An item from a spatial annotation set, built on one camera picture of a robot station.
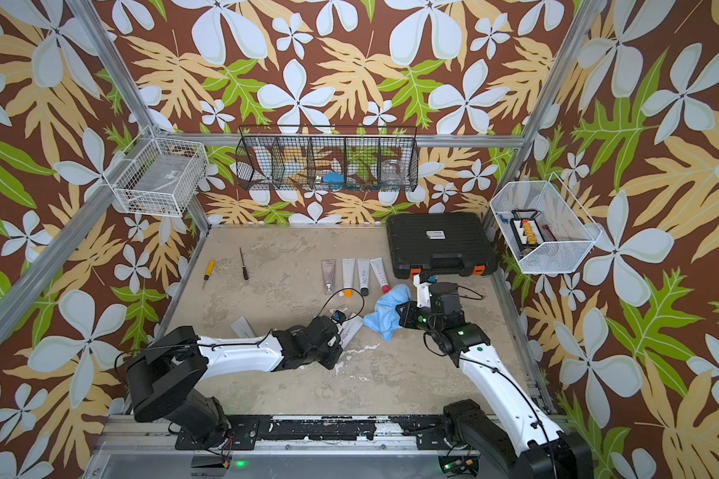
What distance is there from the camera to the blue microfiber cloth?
31.5 inches

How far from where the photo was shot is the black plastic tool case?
1.03 m

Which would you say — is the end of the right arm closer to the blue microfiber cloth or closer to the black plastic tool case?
the blue microfiber cloth
